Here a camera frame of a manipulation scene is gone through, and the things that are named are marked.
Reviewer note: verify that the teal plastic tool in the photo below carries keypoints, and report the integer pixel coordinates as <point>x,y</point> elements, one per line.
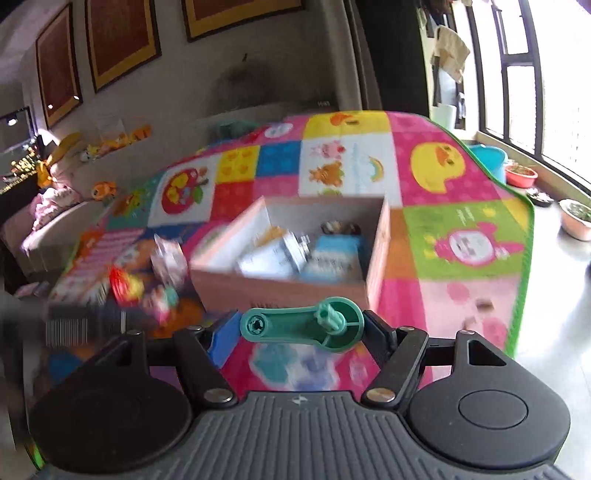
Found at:
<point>286,325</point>

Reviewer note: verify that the white and grey packet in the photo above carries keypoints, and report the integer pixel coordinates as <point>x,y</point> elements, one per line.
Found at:
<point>272,258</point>

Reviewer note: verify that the row of yellow plush toys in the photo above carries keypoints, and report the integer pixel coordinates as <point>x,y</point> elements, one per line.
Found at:
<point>120,141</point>

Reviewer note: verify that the pink cardboard box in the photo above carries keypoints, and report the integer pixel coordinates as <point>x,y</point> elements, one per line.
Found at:
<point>221,288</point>

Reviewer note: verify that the orange fish plush toy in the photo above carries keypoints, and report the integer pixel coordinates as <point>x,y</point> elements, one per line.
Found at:
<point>104,190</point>

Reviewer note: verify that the white bucket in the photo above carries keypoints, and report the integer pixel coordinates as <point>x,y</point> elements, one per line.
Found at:
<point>446,117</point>

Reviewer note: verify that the grey round fan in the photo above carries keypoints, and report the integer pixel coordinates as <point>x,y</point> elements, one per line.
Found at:
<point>249,83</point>

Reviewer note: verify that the pink plush toy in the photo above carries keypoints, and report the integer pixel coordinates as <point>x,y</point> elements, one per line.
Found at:
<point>55,205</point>

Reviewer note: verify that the beige sofa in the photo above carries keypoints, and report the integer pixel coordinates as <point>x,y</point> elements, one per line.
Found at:
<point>152,152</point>

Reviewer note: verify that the pink and white wrapper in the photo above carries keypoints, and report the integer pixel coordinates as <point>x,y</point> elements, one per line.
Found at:
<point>168,258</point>

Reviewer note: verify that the colourful cartoon play mat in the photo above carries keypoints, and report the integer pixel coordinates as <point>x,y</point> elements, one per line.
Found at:
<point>438,221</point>

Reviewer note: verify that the dark shallow dish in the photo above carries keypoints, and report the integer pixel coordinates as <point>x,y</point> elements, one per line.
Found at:
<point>540,197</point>

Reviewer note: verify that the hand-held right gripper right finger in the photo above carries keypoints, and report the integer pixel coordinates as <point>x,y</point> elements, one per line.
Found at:
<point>374,327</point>

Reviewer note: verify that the blue plastic basin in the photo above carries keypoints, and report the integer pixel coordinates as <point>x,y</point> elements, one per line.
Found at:
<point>487,161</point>

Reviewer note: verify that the large yellow plush toy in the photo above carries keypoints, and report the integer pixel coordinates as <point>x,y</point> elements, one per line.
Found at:
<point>64,147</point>

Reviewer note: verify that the red flower pot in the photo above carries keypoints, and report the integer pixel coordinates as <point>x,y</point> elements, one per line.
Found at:
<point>521,176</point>

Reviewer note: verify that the green cloth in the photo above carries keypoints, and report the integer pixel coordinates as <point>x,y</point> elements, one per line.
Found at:
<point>233,130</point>

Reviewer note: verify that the blue and white pouch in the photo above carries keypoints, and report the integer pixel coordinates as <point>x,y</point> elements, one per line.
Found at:
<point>332,258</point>

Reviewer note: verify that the beige hanging cloth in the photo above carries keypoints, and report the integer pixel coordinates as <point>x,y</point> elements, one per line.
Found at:
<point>451,53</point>

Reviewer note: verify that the metal bowl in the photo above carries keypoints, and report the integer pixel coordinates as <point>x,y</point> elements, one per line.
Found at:
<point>576,224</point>

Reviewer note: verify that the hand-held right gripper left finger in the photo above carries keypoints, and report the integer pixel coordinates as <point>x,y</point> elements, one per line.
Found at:
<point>226,339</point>

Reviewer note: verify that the white paper card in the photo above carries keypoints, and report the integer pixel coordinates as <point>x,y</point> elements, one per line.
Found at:
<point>111,127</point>

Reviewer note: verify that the framed wall picture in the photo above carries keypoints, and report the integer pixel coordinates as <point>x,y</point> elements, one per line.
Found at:
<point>57,69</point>
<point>122,41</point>
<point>240,14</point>

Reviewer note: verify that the black window frame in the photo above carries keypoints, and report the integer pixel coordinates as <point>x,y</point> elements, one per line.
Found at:
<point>521,59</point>

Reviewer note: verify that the dark curtain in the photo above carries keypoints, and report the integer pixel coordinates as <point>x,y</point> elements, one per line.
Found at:
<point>397,55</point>

